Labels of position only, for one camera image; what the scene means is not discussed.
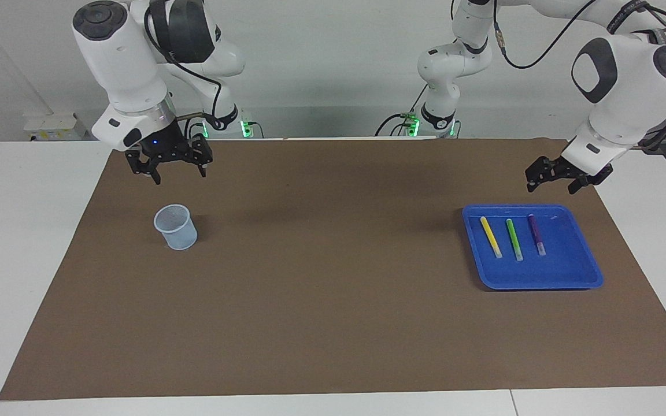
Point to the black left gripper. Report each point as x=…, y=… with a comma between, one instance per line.
x=578, y=168

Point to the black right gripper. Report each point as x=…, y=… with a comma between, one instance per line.
x=165, y=147

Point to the purple pen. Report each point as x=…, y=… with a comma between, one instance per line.
x=536, y=234

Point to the green pen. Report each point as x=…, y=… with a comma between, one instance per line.
x=514, y=240

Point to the yellow pen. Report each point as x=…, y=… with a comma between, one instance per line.
x=491, y=237

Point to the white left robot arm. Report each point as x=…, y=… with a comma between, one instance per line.
x=616, y=75

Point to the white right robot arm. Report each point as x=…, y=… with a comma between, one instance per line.
x=136, y=63

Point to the blue plastic tray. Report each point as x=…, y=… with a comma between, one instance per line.
x=564, y=271

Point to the translucent plastic cup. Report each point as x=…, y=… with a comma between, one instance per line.
x=178, y=231

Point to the white power socket box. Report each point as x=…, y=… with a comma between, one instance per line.
x=55, y=127

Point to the brown table mat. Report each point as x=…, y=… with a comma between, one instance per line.
x=333, y=318

